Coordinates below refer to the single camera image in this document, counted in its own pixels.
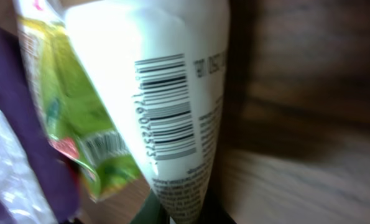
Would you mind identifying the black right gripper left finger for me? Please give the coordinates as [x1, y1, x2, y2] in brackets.
[130, 190, 169, 224]

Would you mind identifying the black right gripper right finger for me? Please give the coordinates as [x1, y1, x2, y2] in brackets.
[198, 188, 236, 224]

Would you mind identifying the green snack pouch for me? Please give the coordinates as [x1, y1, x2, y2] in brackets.
[13, 0, 141, 202]

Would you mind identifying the white tube gold cap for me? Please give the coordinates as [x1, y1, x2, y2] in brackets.
[65, 0, 230, 223]

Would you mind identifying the purple snack packet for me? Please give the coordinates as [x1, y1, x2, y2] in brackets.
[0, 28, 80, 223]

